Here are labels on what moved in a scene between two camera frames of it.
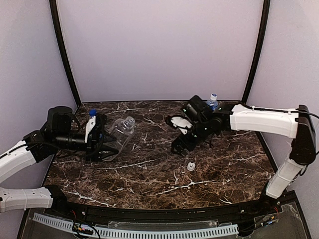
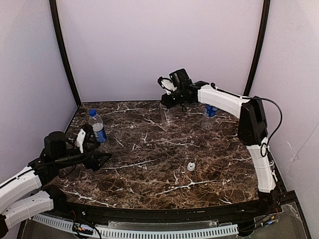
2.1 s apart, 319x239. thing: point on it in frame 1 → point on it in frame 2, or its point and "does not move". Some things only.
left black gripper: x=97 y=138 → x=94 y=160
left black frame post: x=54 y=6 does not move
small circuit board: x=77 y=228 does not move
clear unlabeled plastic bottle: x=116 y=133 → x=165 y=115
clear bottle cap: x=191 y=166 does not move
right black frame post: x=260 y=45 does not move
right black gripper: x=184 y=140 → x=166 y=101
